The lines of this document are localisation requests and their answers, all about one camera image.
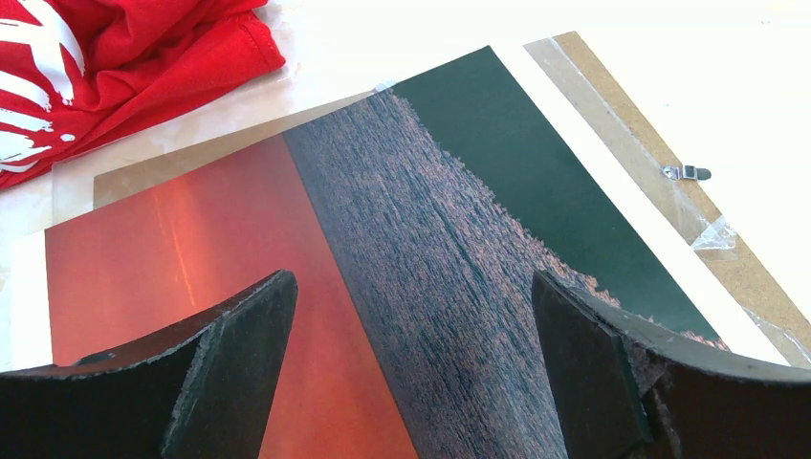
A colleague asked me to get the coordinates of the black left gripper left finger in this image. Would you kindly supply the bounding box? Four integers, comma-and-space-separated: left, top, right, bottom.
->
1, 271, 298, 458

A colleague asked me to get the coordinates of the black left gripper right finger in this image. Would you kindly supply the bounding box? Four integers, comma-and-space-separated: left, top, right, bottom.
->
532, 271, 810, 458

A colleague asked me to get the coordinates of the sunset landscape photo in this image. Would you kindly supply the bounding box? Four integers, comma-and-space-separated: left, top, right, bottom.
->
41, 48, 793, 458

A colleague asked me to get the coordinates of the brown fibreboard backing board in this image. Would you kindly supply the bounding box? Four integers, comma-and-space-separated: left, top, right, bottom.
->
93, 32, 810, 368

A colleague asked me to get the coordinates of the small metal turn clip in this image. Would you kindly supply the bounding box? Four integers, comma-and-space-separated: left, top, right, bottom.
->
661, 164, 712, 181

